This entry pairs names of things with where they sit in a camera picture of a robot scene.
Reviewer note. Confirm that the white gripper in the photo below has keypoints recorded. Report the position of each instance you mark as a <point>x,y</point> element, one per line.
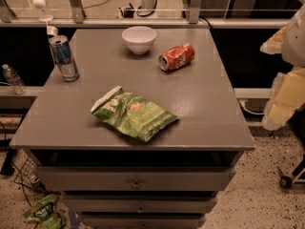
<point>295,43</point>

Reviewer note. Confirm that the orange crushed coke can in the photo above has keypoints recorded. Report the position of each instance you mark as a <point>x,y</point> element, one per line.
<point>177,57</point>

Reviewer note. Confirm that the green jalapeno chip bag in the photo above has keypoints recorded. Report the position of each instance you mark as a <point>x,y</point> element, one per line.
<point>132,114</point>

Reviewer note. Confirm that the blue silver energy drink can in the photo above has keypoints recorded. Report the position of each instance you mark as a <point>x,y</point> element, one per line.
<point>63,58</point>

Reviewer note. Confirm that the green chip bag on floor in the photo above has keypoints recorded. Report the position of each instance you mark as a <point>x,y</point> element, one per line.
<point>43,212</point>

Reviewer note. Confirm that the black caster wheel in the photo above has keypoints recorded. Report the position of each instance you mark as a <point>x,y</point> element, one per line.
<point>285,181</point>

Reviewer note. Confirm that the white ceramic bowl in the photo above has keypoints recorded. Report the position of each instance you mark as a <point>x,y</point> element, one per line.
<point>139,39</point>

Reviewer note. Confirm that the grey drawer cabinet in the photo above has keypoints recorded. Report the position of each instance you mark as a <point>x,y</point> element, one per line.
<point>138,141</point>

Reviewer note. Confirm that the bottom grey drawer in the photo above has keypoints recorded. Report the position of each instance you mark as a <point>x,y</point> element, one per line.
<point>143,221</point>

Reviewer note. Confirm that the grey drawer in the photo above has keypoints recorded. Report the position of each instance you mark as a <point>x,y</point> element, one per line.
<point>135,178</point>
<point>143,221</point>
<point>140,204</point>

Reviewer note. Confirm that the middle grey drawer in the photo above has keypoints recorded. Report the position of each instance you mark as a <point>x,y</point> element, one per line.
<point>140,204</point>

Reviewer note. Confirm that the white desk lamp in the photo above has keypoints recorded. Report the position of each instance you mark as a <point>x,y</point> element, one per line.
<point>45,17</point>

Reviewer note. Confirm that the top grey drawer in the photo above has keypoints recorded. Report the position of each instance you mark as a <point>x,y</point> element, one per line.
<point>135,178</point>

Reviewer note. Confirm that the clear plastic water bottle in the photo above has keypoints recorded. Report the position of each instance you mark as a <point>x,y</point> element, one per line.
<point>14,79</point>

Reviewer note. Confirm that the black wire basket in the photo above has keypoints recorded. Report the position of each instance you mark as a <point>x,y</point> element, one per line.
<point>26,177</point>

